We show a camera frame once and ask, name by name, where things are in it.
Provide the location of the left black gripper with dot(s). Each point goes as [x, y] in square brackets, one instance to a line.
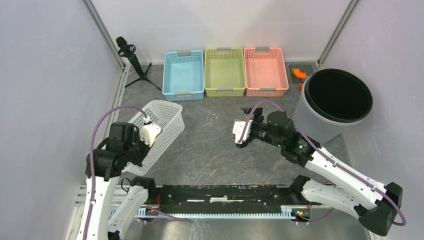
[139, 160]

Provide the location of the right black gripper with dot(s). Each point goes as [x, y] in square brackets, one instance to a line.
[257, 112]

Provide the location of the large white perforated basket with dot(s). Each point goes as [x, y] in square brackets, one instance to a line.
[168, 116]

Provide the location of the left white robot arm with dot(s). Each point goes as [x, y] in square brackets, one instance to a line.
[125, 144]

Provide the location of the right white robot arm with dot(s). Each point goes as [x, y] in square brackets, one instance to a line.
[374, 204]

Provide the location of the pink plastic basket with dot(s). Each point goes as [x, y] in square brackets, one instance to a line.
[265, 72]

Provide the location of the green plastic basket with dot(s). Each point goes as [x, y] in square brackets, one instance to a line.
[224, 72]

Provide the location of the dark tray with orange blocks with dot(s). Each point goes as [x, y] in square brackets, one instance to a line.
[299, 72]

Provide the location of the blue plastic basket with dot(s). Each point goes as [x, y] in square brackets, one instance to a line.
[183, 76]

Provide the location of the grey bin with black liner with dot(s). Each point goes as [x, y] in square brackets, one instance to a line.
[331, 101]

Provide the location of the black microphone on tripod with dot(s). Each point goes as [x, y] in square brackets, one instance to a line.
[128, 51]

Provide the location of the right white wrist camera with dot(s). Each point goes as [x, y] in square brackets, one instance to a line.
[241, 130]

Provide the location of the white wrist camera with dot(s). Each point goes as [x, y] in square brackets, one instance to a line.
[149, 132]
[241, 130]

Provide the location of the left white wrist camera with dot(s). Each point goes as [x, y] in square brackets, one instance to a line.
[149, 132]

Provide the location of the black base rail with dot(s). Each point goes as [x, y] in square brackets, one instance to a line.
[225, 199]

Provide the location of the white cable duct strip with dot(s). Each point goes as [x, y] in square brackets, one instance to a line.
[284, 214]

